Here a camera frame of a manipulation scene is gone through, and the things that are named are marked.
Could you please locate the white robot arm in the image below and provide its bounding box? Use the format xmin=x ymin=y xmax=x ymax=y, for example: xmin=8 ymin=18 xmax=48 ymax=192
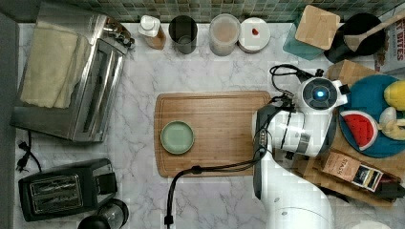
xmin=252 ymin=77 xmax=350 ymax=229

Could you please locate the wooden cutting board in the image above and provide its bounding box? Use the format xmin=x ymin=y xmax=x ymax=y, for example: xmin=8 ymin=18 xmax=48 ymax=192
xmin=154 ymin=91 xmax=270 ymax=177

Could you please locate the small green plate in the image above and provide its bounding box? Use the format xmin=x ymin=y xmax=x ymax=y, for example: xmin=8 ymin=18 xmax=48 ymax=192
xmin=160 ymin=120 xmax=194 ymax=155

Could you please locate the dark grey cup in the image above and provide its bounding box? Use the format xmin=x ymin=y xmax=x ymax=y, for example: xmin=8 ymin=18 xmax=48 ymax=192
xmin=168 ymin=15 xmax=198 ymax=54

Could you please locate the clear plastic jar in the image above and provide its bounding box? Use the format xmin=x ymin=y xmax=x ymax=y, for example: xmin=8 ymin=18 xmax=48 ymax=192
xmin=209 ymin=13 xmax=241 ymax=56

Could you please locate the white round lid container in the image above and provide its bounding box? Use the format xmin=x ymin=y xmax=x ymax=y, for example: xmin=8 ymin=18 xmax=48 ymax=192
xmin=238 ymin=17 xmax=270 ymax=53

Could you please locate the bottle with white cap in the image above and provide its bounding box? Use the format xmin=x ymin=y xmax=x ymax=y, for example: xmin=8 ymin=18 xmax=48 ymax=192
xmin=139 ymin=15 xmax=166 ymax=50

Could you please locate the stainless steel toaster oven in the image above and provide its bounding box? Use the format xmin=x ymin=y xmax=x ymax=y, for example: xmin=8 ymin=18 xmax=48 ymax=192
xmin=11 ymin=1 xmax=135 ymax=142

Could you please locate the black coffee grinder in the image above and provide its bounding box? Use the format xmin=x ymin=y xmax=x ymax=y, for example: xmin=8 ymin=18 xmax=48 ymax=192
xmin=77 ymin=198 xmax=129 ymax=229

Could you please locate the teal container wooden lid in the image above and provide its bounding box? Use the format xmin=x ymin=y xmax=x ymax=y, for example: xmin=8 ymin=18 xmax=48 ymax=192
xmin=283 ymin=5 xmax=340 ymax=60

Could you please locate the Stash tea box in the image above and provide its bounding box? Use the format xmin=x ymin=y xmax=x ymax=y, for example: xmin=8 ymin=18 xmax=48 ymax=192
xmin=322 ymin=152 xmax=383 ymax=192

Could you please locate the black two-slot toaster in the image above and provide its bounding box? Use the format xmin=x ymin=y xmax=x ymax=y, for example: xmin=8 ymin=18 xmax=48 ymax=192
xmin=18 ymin=158 xmax=117 ymax=221

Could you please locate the beige folded towel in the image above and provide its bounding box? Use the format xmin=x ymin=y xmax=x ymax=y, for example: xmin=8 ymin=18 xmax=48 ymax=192
xmin=20 ymin=28 xmax=90 ymax=109

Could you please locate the blue plate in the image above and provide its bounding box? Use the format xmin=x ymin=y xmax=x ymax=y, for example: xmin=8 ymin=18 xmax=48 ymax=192
xmin=339 ymin=74 xmax=405 ymax=158

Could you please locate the toy watermelon slice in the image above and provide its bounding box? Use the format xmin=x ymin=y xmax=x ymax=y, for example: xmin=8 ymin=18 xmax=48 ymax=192
xmin=341 ymin=111 xmax=378 ymax=151

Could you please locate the wooden spoon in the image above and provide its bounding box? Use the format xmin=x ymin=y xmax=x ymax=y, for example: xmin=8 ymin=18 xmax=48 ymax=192
xmin=343 ymin=10 xmax=404 ymax=52

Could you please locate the pale toy garlic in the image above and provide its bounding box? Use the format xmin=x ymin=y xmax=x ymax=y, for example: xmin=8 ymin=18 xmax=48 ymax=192
xmin=378 ymin=107 xmax=405 ymax=140

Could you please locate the yellow toy lemon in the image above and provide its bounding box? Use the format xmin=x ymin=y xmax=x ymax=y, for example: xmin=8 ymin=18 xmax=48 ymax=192
xmin=384 ymin=80 xmax=405 ymax=111

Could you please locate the white bowl rim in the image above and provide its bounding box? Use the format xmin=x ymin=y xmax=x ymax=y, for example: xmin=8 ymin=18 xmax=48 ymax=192
xmin=351 ymin=220 xmax=391 ymax=229

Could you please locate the cereal box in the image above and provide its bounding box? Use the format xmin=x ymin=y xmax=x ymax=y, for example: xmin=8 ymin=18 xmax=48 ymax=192
xmin=374 ymin=19 xmax=405 ymax=78

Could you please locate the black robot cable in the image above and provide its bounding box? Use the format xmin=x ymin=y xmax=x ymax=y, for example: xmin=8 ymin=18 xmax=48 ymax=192
xmin=163 ymin=64 xmax=316 ymax=229

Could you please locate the black power plug cord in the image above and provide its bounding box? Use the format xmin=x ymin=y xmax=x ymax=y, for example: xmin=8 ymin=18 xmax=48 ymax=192
xmin=15 ymin=131 xmax=43 ymax=174

